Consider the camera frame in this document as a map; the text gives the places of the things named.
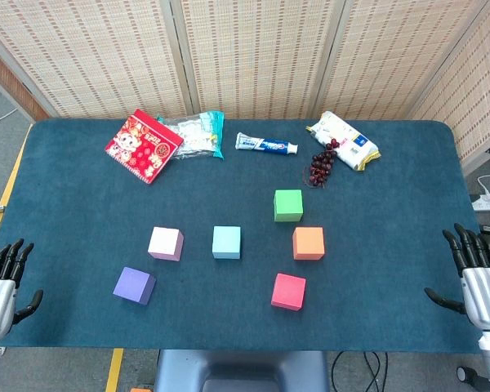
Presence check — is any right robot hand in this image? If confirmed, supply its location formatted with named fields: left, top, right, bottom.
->
left=423, top=222, right=490, bottom=332

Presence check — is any purple foam cube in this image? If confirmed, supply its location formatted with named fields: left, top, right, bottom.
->
left=112, top=266, right=157, bottom=306

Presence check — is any pink foam cube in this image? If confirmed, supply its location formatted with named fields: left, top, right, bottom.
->
left=147, top=226, right=185, bottom=262

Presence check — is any orange foam cube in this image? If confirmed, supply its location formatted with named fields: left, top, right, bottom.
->
left=292, top=226, right=326, bottom=261

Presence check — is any red foam cube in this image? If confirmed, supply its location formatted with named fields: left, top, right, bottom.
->
left=270, top=273, right=307, bottom=312

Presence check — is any green foam cube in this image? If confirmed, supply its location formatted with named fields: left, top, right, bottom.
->
left=273, top=189, right=305, bottom=223

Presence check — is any beige woven screen panel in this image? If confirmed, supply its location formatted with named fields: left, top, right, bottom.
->
left=406, top=0, right=490, bottom=172
left=171, top=0, right=348, bottom=120
left=312, top=0, right=490, bottom=122
left=0, top=0, right=189, bottom=120

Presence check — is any dark red grape bunch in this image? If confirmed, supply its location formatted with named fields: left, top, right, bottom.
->
left=301, top=137, right=341, bottom=189

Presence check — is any white yellow snack bag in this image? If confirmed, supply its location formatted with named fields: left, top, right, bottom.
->
left=305, top=110, right=381, bottom=172

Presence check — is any red snack packet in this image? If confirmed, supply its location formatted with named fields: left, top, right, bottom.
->
left=104, top=108, right=185, bottom=185

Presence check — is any brown woven screen panel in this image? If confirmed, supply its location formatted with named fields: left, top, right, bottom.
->
left=0, top=40, right=50, bottom=120

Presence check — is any light blue foam cube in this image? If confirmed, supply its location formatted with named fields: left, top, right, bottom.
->
left=212, top=225, right=243, bottom=261

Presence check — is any grey blue robot torso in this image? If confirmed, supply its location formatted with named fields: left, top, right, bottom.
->
left=153, top=350, right=332, bottom=392

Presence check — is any dark teal table mat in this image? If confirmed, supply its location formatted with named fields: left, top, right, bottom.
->
left=0, top=118, right=490, bottom=354

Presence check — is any clear teal snack bag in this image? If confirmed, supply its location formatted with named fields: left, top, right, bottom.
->
left=157, top=110, right=225, bottom=161

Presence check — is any white blue toothpaste tube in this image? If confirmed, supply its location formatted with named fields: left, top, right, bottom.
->
left=234, top=131, right=299, bottom=156

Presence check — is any black floor cable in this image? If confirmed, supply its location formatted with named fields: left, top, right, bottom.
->
left=330, top=350, right=355, bottom=392
left=363, top=350, right=389, bottom=392

